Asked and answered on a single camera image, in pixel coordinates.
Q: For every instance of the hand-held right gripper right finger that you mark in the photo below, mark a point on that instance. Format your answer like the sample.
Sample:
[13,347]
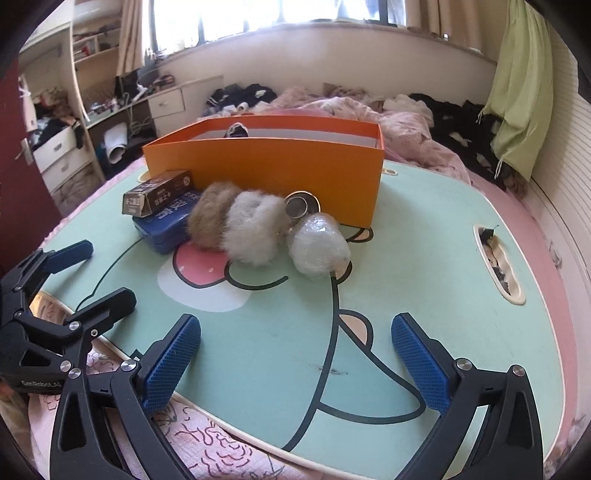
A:
[420,364]

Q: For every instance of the green cartoon desktop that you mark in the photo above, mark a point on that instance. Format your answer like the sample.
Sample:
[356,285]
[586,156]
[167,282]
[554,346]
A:
[415,277]

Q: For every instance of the dark red door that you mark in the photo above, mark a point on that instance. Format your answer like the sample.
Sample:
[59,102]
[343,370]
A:
[14,184]

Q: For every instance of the white bookshelf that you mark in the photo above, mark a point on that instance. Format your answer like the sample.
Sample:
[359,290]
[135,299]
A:
[87,55]

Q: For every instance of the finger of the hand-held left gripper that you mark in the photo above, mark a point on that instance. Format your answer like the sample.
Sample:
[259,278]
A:
[69,256]
[111,307]

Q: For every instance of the pink bed sheet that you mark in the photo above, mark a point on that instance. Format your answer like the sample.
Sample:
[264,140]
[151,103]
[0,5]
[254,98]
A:
[540,230]

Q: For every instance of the beige curtain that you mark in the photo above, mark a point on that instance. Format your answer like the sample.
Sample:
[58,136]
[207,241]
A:
[131,37]

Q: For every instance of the rolled white paper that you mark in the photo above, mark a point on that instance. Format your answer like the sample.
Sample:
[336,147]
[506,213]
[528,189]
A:
[114,145]

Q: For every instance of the white garment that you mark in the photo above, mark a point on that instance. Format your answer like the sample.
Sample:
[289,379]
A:
[406,106]

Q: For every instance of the pile of black clothes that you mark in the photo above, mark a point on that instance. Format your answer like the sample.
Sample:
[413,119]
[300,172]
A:
[452,115]

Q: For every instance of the blue tin box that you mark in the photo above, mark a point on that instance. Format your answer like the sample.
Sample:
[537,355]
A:
[161,228]

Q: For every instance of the white fluffy fur ball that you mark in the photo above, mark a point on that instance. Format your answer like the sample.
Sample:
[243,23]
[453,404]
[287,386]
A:
[251,230]

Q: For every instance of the clear plastic ball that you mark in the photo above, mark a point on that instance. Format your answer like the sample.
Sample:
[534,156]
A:
[318,244]

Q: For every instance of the window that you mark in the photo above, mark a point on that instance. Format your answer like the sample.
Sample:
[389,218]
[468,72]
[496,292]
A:
[300,14]

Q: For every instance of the white desk with drawers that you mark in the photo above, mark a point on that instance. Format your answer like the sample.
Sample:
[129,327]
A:
[166,104]

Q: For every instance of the small brown box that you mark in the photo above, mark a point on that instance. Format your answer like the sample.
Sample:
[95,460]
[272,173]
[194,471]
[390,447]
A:
[161,191]

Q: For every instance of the orange cardboard box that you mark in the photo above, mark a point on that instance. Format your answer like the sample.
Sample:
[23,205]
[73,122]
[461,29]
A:
[277,170]

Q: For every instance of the black lace trimmed pouch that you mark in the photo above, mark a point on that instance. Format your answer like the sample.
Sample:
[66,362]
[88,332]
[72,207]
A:
[237,130]

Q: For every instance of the black and white striped clothes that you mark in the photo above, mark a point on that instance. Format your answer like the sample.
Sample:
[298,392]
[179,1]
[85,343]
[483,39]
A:
[240,97]

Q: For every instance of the white drawer cabinet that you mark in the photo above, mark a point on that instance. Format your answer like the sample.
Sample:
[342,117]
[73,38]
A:
[60,157]

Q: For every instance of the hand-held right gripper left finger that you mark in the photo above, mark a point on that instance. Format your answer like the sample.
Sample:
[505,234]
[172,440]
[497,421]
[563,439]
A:
[171,364]

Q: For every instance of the light green hanging cloth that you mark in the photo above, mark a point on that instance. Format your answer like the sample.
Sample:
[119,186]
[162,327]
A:
[521,92]

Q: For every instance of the brown fluffy fur ball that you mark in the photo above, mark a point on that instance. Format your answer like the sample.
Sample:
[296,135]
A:
[207,217]

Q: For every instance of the crumpled wrappers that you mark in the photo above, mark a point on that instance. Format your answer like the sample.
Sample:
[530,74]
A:
[496,263]

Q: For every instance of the pink floral quilt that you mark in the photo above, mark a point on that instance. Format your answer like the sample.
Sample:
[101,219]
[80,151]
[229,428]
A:
[406,134]

